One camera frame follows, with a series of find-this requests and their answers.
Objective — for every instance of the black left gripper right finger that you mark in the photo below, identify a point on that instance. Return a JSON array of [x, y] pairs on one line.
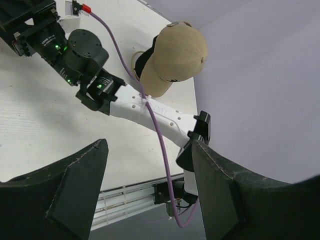
[[239, 204]]

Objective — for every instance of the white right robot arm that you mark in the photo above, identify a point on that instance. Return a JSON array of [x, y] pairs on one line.
[[82, 65]]

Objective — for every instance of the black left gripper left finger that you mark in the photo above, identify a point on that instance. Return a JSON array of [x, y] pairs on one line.
[[57, 201]]

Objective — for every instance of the beige cap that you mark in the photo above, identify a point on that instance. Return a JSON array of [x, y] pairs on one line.
[[177, 53]]

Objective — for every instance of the aluminium rail frame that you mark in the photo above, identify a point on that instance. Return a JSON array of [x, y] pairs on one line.
[[121, 203]]

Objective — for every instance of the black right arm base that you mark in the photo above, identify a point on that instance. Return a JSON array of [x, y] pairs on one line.
[[183, 200]]

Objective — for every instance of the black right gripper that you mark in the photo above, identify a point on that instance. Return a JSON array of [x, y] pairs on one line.
[[31, 26]]

